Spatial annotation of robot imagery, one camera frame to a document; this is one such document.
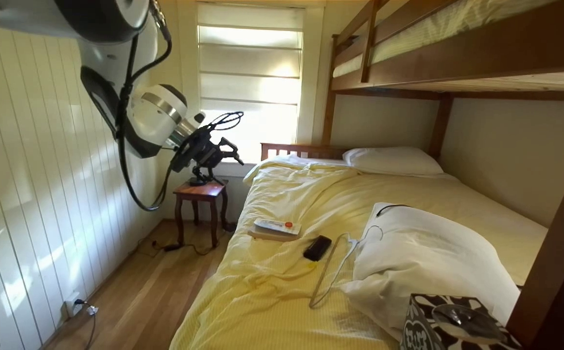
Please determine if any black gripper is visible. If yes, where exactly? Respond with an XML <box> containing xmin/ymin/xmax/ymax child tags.
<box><xmin>171</xmin><ymin>124</ymin><xmax>247</xmax><ymax>174</ymax></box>

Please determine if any white paperback novel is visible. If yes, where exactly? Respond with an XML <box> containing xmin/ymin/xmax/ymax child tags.
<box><xmin>253</xmin><ymin>215</ymin><xmax>304</xmax><ymax>238</ymax></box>

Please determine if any yellow bed sheet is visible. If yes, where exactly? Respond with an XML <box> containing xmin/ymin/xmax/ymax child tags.
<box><xmin>168</xmin><ymin>155</ymin><xmax>549</xmax><ymax>350</ymax></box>

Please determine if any small wooden side table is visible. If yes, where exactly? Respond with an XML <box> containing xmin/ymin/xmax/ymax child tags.
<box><xmin>171</xmin><ymin>180</ymin><xmax>230</xmax><ymax>250</ymax></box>

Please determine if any white window blind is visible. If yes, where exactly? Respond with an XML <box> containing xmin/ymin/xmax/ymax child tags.
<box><xmin>195</xmin><ymin>1</ymin><xmax>306</xmax><ymax>162</ymax></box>

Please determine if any black rectangular phone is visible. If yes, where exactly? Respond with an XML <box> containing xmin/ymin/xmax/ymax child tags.
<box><xmin>302</xmin><ymin>232</ymin><xmax>335</xmax><ymax>264</ymax></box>

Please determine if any small white pillow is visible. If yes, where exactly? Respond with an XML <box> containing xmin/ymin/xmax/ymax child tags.
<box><xmin>341</xmin><ymin>145</ymin><xmax>446</xmax><ymax>178</ymax></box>

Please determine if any white power plug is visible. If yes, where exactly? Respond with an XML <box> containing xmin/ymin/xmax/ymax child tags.
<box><xmin>59</xmin><ymin>293</ymin><xmax>101</xmax><ymax>324</ymax></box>

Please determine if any large white pillow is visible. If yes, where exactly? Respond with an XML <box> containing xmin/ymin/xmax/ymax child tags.
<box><xmin>341</xmin><ymin>199</ymin><xmax>523</xmax><ymax>341</ymax></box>

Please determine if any bunk mattress with pale sheet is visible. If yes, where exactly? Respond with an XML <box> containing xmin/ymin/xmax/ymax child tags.
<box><xmin>331</xmin><ymin>0</ymin><xmax>560</xmax><ymax>81</ymax></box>

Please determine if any patterned dark cloth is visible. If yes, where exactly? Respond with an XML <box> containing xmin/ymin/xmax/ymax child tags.
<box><xmin>401</xmin><ymin>291</ymin><xmax>525</xmax><ymax>350</ymax></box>

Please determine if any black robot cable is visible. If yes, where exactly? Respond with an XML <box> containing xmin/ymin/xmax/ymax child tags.
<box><xmin>113</xmin><ymin>0</ymin><xmax>247</xmax><ymax>215</ymax></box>

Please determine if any black floor cable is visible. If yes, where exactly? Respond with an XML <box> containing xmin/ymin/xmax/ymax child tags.
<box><xmin>148</xmin><ymin>236</ymin><xmax>214</xmax><ymax>258</ymax></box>

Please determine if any thin black cord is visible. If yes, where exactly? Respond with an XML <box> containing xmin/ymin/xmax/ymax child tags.
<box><xmin>374</xmin><ymin>201</ymin><xmax>409</xmax><ymax>219</ymax></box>

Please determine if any wooden bunk bed frame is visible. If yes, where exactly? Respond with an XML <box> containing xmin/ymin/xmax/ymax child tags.
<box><xmin>259</xmin><ymin>0</ymin><xmax>564</xmax><ymax>350</ymax></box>

